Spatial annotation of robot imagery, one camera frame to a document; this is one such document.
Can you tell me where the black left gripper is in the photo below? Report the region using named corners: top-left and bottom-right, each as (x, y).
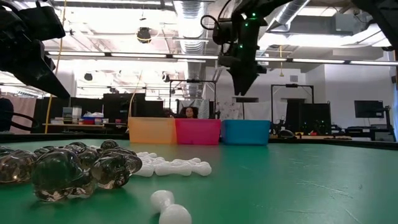
top-left (0, 6), bottom-right (71, 100)

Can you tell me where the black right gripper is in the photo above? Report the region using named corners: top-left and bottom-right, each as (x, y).
top-left (217, 14), bottom-right (268, 96)

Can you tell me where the blue plastic bin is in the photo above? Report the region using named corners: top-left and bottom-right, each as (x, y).
top-left (221, 119), bottom-right (271, 146)

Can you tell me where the pink plastic bin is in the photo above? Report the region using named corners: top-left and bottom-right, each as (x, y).
top-left (175, 118), bottom-right (221, 146)

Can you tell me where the orange plastic bin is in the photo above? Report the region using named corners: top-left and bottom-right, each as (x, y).
top-left (128, 117), bottom-right (177, 144)

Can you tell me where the pink curtain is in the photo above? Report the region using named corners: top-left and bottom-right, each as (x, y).
top-left (9, 95), bottom-right (37, 135)

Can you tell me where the clear plastic storage box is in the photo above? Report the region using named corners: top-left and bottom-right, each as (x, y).
top-left (62, 106), bottom-right (83, 124)

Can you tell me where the wooden shelf board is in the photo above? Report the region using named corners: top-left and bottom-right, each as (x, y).
top-left (42, 122), bottom-right (129, 128)

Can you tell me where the blue and red box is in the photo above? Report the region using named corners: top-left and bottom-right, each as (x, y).
top-left (81, 111), bottom-right (105, 126)

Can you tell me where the round black ceiling device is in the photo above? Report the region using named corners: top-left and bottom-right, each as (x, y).
top-left (136, 27), bottom-right (152, 44)

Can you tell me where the black computer monitor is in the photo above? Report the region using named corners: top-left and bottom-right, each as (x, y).
top-left (354, 100), bottom-right (385, 119)

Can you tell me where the black office desk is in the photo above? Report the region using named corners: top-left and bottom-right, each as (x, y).
top-left (331, 123), bottom-right (396, 142)

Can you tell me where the green table mat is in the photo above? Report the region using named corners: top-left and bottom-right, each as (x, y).
top-left (0, 139), bottom-right (398, 224)

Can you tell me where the black monitor stand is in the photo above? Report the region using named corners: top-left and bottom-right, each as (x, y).
top-left (384, 105), bottom-right (394, 135)

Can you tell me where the yellow extension cable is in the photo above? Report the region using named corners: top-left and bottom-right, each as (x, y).
top-left (45, 0), bottom-right (67, 134)

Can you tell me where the black cable loop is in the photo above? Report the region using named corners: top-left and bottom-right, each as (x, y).
top-left (9, 111), bottom-right (40, 131)

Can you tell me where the grey cloth on frame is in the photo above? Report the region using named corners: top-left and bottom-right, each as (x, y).
top-left (178, 98), bottom-right (210, 118)

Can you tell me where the black metal rig frame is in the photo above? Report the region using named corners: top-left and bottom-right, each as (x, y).
top-left (271, 83), bottom-right (315, 116)
top-left (169, 79), bottom-right (218, 116)

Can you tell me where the black table frame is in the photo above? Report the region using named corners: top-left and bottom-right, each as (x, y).
top-left (0, 133), bottom-right (398, 151)

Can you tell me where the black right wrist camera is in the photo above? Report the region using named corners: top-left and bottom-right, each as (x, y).
top-left (212, 18), bottom-right (242, 46)

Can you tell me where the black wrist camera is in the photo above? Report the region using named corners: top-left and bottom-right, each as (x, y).
top-left (212, 18), bottom-right (242, 46)
top-left (17, 4), bottom-right (67, 41)

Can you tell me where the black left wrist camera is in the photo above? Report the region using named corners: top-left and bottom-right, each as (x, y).
top-left (17, 4), bottom-right (67, 41)

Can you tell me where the long ceiling light rail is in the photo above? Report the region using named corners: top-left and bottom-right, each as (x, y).
top-left (46, 50), bottom-right (398, 67)

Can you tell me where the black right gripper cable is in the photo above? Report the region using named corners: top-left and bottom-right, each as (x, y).
top-left (200, 0), bottom-right (233, 32)

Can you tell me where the silver ceiling air duct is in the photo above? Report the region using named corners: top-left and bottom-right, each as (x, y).
top-left (172, 0), bottom-right (208, 98)
top-left (257, 0), bottom-right (312, 57)

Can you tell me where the black partition wall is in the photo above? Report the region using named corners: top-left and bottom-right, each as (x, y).
top-left (30, 92), bottom-right (165, 135)

